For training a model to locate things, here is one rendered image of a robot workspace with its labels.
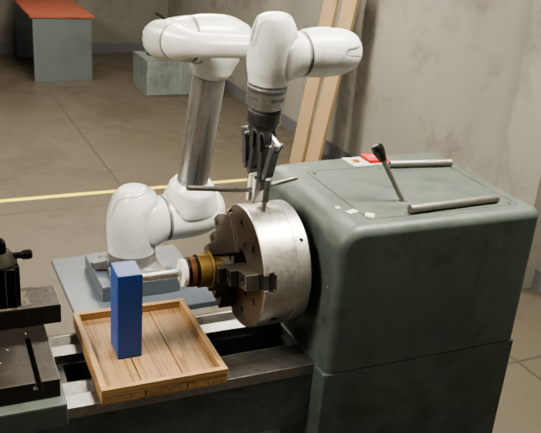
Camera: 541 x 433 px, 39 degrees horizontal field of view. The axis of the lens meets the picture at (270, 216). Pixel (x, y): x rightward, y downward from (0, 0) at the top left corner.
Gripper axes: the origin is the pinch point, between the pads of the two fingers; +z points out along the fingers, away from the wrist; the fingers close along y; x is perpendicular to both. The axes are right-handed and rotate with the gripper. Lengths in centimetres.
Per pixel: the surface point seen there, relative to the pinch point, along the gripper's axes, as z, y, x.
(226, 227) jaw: 14.2, -7.5, -1.6
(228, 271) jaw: 18.8, 3.7, -8.7
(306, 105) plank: 117, -278, 291
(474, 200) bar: 2, 29, 49
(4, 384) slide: 32, 0, -63
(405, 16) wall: 33, -214, 309
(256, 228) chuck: 8.3, 4.9, -2.6
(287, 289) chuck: 20.6, 15.2, 0.2
